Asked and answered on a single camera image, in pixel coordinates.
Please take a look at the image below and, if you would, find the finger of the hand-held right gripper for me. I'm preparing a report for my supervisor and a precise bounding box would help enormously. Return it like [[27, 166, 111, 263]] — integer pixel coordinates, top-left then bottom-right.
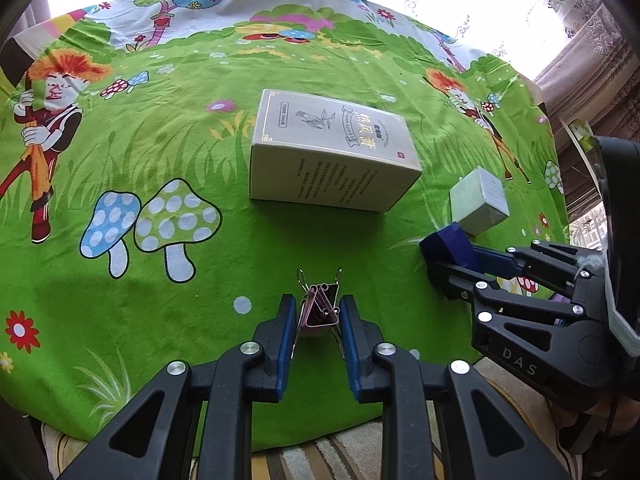
[[425, 257, 621, 411], [475, 241, 593, 306]]

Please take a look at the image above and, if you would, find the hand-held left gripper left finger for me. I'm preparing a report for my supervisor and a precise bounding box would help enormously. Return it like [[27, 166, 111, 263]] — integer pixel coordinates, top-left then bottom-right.
[[57, 294, 298, 480]]

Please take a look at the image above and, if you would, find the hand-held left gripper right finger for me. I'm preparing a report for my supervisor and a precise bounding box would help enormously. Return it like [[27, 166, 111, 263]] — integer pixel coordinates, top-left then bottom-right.
[[339, 295, 571, 480]]

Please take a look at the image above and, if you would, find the pink binder clip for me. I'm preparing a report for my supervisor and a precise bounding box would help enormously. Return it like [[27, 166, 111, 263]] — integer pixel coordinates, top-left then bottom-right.
[[296, 268, 332, 339], [320, 268, 347, 361]]

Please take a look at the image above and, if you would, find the plastic-wrapped white cube box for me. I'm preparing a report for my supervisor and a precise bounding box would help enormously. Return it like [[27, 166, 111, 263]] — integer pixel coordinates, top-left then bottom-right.
[[449, 166, 511, 237]]

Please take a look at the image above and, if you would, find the striped plush cushion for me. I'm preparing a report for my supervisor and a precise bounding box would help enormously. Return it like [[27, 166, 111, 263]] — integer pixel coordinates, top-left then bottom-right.
[[40, 420, 501, 480]]

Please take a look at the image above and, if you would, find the brown curtain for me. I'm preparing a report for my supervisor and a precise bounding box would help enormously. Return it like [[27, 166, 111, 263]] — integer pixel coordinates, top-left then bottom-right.
[[532, 5, 640, 211]]

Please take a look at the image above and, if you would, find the white box with gold print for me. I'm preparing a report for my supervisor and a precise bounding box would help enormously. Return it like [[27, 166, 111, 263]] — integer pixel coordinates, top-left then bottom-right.
[[249, 88, 423, 212]]

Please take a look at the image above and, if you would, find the green cartoon printed sheet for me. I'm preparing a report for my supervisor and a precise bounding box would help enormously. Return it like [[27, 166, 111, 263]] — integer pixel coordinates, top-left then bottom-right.
[[0, 0, 571, 453]]

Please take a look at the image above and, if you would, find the white lace curtain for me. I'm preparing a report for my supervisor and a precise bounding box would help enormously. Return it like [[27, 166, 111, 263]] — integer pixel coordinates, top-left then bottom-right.
[[280, 0, 601, 61]]

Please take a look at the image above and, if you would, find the white curved frame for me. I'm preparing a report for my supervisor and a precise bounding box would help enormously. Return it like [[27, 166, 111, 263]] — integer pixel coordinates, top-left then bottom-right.
[[559, 117, 603, 161]]

